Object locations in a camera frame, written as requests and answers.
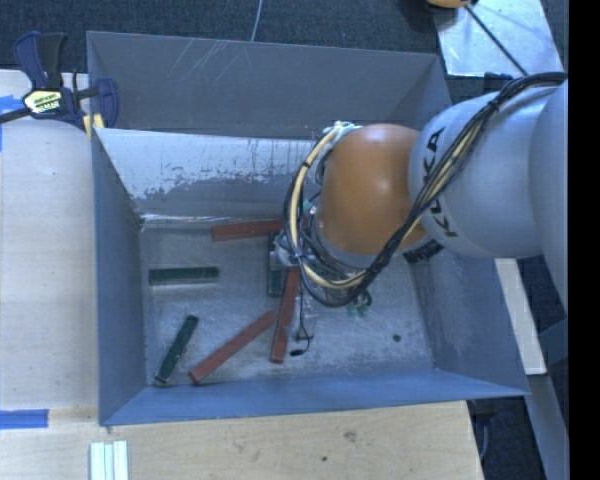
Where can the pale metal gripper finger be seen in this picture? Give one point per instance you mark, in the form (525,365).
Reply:
(297,329)
(309,318)

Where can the red-brown flat block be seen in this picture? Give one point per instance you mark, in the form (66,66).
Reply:
(284,318)
(245,230)
(233,347)

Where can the dark green flat block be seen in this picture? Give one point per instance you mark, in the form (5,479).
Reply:
(177,350)
(183,275)
(275,281)

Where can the grey metal bin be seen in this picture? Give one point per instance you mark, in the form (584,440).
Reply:
(260,93)

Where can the pale wood flat board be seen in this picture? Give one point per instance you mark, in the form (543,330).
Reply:
(45,268)

